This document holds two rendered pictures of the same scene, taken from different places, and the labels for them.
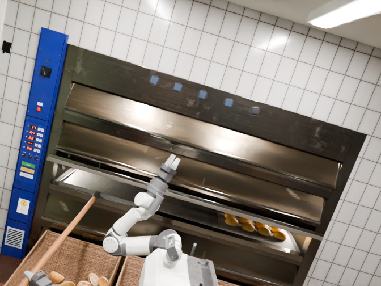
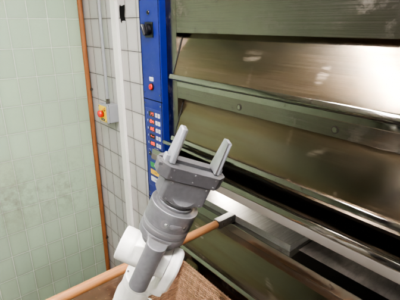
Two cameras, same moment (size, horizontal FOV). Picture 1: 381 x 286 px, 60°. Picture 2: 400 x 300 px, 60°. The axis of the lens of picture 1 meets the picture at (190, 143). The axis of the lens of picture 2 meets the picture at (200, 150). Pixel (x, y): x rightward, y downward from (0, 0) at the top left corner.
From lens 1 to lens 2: 1.29 m
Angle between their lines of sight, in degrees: 50
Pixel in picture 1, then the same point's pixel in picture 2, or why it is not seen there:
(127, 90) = (241, 21)
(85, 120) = (198, 92)
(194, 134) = (386, 87)
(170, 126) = (325, 77)
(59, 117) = (174, 94)
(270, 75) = not seen: outside the picture
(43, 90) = (150, 58)
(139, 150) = (277, 137)
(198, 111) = (390, 19)
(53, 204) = not seen: hidden behind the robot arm
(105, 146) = (228, 134)
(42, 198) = not seen: hidden behind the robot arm
